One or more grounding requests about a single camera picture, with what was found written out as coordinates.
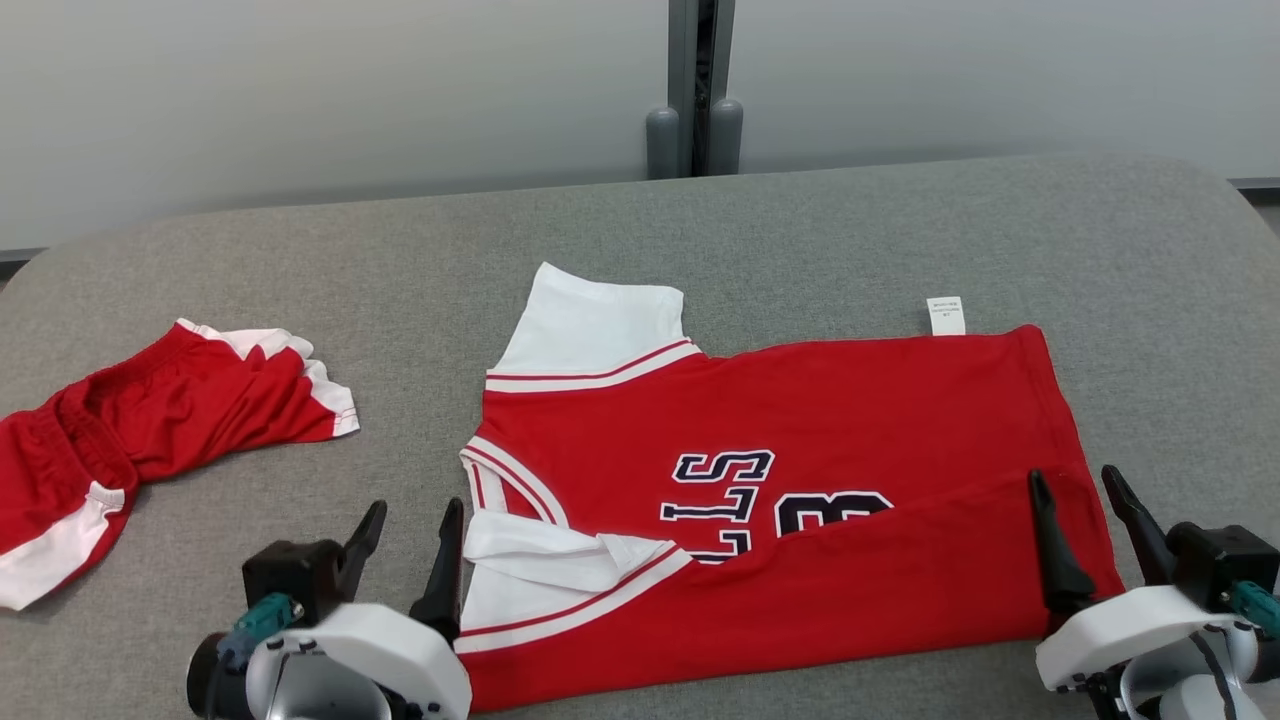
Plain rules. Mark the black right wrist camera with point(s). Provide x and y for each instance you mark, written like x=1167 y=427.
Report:
x=1220 y=560

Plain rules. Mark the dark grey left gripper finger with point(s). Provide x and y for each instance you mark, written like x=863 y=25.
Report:
x=362 y=545
x=448 y=580

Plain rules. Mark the teal right camera connector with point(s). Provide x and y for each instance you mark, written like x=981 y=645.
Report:
x=1258 y=608

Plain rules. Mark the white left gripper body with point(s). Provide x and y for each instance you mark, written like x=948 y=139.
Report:
x=400 y=640

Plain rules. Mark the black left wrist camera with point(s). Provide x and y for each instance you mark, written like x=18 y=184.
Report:
x=295 y=575

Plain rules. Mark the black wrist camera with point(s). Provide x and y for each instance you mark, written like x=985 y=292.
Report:
x=1220 y=560
x=295 y=575

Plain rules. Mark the red basketball jersey white sleeves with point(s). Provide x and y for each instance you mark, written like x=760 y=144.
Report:
x=850 y=420

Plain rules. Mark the teal camera connector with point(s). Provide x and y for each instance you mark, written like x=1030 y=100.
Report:
x=1258 y=608
x=265 y=615

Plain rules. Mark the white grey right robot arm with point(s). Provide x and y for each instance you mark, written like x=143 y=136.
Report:
x=1170 y=690

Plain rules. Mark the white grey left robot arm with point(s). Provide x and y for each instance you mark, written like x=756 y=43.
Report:
x=325 y=695

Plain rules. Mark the grey metal partition post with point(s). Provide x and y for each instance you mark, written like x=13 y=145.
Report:
x=690 y=70

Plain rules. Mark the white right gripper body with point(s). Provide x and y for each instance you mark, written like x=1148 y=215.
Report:
x=1120 y=630

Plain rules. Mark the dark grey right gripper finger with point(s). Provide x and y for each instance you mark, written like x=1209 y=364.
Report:
x=1145 y=540
x=1060 y=570

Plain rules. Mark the teal left camera connector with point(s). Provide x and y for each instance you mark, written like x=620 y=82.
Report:
x=265 y=615

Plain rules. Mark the red shorts white trim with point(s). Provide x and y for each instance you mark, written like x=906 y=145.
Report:
x=150 y=410

